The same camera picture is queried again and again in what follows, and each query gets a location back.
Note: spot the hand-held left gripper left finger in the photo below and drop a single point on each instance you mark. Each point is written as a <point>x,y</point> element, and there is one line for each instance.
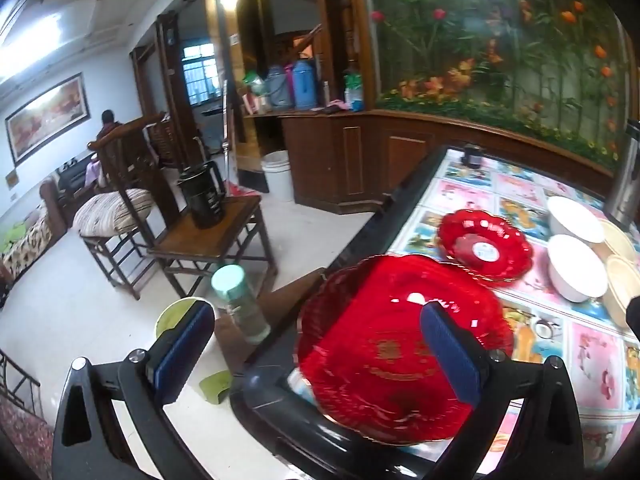
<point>182,355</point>

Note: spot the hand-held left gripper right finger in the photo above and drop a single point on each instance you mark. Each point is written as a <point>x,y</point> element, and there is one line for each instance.
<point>450,355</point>

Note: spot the large red plastic plate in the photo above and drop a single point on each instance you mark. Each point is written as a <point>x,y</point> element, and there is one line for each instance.
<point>370,310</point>

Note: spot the small red plastic plate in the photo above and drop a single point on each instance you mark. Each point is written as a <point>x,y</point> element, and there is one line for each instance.
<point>465,230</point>

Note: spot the white foam bowl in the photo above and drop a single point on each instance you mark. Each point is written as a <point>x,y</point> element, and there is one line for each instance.
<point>575,215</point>
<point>575,265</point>

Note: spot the cream ribbed plastic bowl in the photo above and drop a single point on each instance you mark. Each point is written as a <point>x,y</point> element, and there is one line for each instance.
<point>617,237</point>
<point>622,280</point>

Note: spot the white green trash bin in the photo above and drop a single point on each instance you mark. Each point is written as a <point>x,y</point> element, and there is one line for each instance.
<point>172,317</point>

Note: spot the green lidded water bottle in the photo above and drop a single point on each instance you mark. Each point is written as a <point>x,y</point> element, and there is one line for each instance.
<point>240,305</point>

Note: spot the brown wooden stool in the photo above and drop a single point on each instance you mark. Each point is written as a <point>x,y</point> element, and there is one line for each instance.
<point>285,295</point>

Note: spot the wooden side table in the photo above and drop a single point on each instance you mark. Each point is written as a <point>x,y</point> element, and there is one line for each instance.
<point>215,240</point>

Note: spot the printed colourful tablecloth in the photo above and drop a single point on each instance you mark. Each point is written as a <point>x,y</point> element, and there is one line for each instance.
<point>595,355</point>

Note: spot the black electric kettle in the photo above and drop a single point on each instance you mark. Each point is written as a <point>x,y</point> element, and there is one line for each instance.
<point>200,200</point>

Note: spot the patterned rug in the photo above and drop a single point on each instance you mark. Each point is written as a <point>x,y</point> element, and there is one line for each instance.
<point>20,435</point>

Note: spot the patterned sofa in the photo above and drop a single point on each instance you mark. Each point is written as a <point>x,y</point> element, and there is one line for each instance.
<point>30,240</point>

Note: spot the small black box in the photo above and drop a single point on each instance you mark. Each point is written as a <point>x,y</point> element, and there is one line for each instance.
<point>472,156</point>

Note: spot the white plastic bucket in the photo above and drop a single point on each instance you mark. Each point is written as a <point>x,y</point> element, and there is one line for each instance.
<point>277,175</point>

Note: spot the dark wooden chair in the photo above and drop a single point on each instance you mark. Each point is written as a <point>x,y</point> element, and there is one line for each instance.
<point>117,155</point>

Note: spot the wooden cabinet counter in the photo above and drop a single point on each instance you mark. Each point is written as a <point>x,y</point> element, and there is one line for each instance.
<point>325,160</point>

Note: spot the stainless steel thermos flask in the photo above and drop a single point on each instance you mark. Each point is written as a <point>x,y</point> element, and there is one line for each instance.
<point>627,180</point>

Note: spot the pink cloth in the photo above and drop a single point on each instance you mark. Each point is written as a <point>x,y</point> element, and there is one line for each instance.
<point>335,106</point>

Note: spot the green white plastic bag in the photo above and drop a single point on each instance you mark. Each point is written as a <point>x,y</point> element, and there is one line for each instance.
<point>354,90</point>
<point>255,82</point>

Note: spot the barred window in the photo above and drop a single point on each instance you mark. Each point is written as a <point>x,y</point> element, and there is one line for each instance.
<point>200,72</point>

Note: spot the grey thermos jug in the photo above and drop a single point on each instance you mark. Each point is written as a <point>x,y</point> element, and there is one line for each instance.
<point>277,87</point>

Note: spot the blue thermos jug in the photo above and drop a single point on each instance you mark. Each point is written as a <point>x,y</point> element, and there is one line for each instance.
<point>304,85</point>

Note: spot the pink thermos jug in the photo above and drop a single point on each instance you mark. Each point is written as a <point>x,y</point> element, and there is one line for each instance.
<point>288,71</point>

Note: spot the framed wall painting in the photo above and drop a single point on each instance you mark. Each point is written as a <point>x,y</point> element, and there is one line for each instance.
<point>47,117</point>

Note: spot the flower garden wall mural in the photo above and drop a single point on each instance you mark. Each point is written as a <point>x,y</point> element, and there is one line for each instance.
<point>475,60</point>

